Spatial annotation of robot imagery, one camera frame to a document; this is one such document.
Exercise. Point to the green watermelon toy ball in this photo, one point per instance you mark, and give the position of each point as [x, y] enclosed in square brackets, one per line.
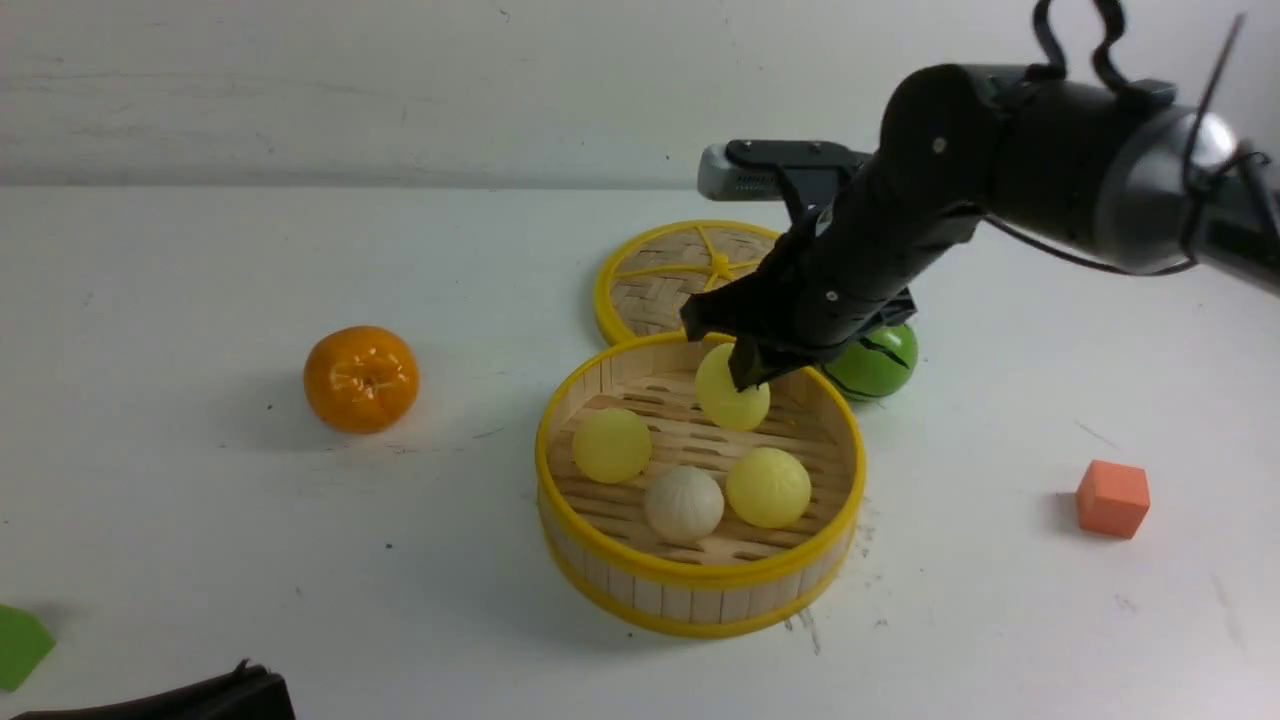
[876, 366]

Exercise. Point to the yellow bun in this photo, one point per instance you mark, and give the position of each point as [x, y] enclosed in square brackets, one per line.
[719, 399]
[768, 488]
[612, 446]

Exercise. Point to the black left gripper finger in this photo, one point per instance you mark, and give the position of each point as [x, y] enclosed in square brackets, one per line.
[249, 691]

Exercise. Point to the green foam block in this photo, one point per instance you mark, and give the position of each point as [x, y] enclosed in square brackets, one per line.
[24, 643]

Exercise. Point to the second robot arm right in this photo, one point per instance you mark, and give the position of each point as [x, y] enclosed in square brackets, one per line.
[1117, 175]

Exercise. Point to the woven bamboo steamer lid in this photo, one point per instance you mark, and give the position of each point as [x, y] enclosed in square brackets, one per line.
[643, 284]

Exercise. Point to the white bun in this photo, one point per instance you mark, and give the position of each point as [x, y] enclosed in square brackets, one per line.
[683, 505]

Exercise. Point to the orange foam cube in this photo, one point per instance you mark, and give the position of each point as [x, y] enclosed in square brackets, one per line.
[1112, 499]

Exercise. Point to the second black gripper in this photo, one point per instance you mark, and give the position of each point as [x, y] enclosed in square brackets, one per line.
[839, 272]

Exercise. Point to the orange toy tangerine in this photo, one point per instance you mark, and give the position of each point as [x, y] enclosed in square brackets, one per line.
[361, 379]

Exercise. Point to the bamboo steamer tray yellow rim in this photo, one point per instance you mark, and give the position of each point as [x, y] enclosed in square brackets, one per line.
[738, 579]

